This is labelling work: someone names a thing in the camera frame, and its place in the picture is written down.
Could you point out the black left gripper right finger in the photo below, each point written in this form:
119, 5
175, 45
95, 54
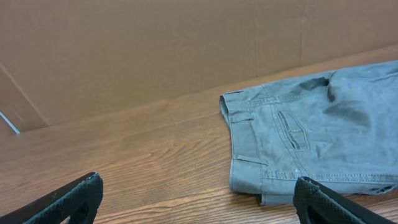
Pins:
317, 204

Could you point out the grey shorts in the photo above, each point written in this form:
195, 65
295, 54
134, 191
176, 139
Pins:
338, 128

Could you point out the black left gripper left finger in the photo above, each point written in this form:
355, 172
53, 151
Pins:
76, 202

